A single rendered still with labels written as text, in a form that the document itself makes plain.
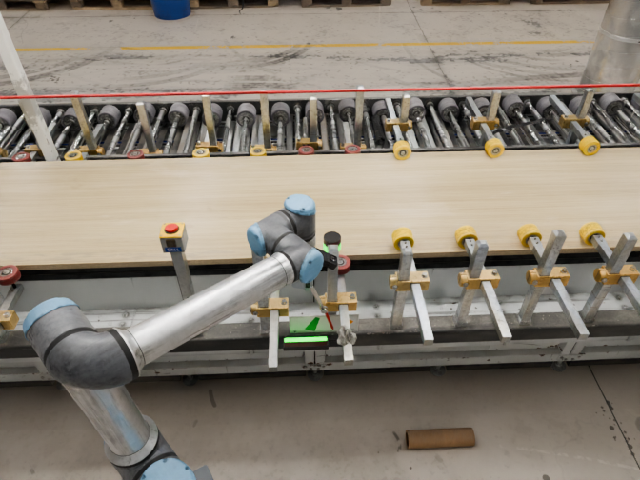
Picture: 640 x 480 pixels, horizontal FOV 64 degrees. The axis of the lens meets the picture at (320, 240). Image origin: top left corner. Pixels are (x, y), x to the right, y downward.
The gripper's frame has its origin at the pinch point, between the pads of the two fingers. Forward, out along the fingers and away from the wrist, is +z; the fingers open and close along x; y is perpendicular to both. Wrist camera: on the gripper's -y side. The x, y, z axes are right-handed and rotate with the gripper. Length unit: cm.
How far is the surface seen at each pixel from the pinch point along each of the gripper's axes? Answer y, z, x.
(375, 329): -25.8, 31.0, -6.0
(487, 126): -94, 5, -111
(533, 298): -83, 16, -6
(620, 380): -159, 100, -22
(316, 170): -6, 11, -84
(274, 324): 12.1, 17.2, 1.2
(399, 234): -35.7, 3.5, -29.3
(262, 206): 18, 11, -59
